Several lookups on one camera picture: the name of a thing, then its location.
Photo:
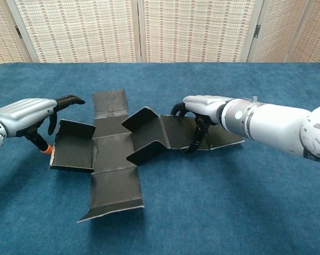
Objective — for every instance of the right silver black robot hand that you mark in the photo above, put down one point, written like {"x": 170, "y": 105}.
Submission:
{"x": 205, "y": 105}

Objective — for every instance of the black screen hinge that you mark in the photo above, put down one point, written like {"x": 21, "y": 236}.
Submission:
{"x": 257, "y": 30}
{"x": 18, "y": 30}

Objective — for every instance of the woven bamboo screen panel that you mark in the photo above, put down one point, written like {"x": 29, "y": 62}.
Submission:
{"x": 197, "y": 29}
{"x": 316, "y": 29}
{"x": 77, "y": 29}
{"x": 1, "y": 34}
{"x": 279, "y": 29}

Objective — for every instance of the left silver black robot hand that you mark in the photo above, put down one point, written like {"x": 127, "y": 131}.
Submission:
{"x": 27, "y": 114}

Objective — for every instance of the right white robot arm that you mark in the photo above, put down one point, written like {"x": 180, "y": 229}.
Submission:
{"x": 277, "y": 125}

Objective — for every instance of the blue felt table mat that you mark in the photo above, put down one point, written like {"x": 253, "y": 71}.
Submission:
{"x": 202, "y": 199}

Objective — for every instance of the black cardboard box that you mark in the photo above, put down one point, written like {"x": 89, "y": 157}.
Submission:
{"x": 109, "y": 148}

